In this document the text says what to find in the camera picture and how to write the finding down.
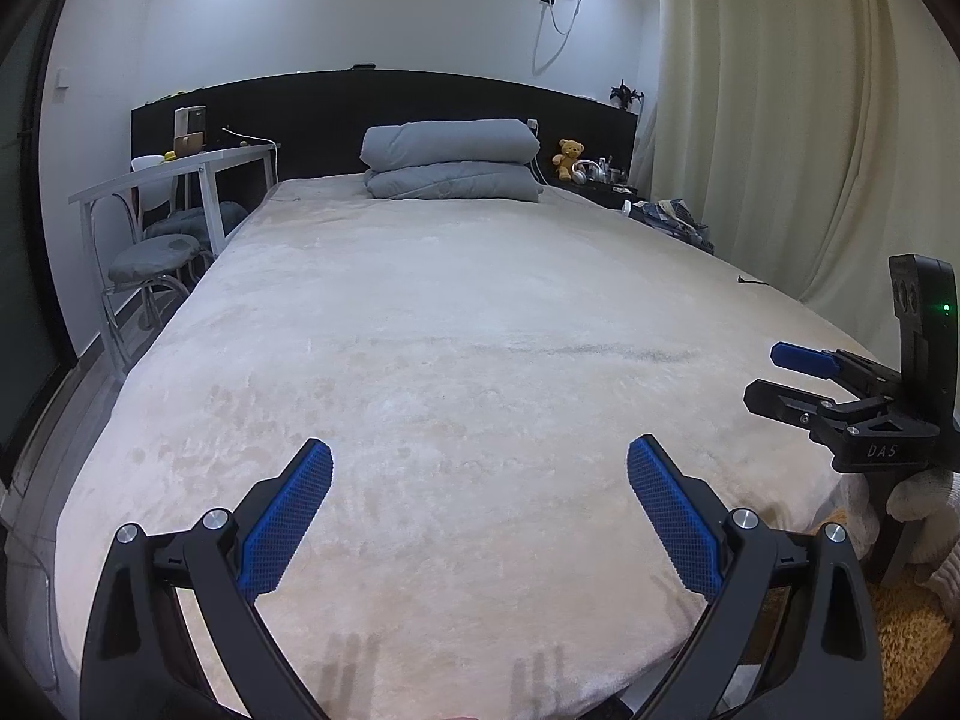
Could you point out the grey folded duvet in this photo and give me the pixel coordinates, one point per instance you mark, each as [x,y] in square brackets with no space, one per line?
[450,146]

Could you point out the dark glass door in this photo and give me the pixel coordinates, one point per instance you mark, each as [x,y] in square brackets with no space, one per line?
[22,240]

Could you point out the dark nightstand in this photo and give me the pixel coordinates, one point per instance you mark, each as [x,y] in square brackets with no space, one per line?
[600,195]

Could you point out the white chair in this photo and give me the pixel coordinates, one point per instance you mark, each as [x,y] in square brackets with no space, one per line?
[148,164]

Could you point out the small cardboard box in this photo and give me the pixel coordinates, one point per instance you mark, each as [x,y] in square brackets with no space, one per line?
[189,144]

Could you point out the pile of clothes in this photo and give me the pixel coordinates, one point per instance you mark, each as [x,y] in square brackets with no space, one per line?
[675,216]

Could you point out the bed with cream blanket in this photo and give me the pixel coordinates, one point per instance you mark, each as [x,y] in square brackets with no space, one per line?
[450,390]

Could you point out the white headphones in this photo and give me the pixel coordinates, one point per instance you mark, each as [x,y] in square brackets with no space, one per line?
[581,176]

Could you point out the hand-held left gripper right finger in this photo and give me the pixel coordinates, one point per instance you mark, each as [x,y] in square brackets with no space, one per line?
[675,521]

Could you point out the black spiky figurine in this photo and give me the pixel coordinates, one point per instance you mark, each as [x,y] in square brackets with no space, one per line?
[626,95]

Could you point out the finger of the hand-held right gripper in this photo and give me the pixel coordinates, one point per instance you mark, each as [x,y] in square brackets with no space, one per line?
[780,401]
[799,356]

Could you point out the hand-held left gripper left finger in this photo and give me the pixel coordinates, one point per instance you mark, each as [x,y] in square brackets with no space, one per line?
[289,525]

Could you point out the white tabletop device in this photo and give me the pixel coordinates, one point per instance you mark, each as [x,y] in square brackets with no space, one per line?
[189,120]

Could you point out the chrome chair grey cushion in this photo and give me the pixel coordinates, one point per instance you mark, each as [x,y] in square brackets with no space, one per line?
[187,221]
[154,255]

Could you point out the black headboard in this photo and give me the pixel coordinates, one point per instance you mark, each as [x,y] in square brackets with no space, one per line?
[315,120]

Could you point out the white desk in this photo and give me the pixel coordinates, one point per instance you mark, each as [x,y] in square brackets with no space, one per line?
[150,174]

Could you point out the cream curtain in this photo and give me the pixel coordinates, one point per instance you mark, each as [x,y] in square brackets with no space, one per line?
[787,127]

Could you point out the brown teddy bear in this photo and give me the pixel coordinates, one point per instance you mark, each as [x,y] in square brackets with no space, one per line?
[570,157]

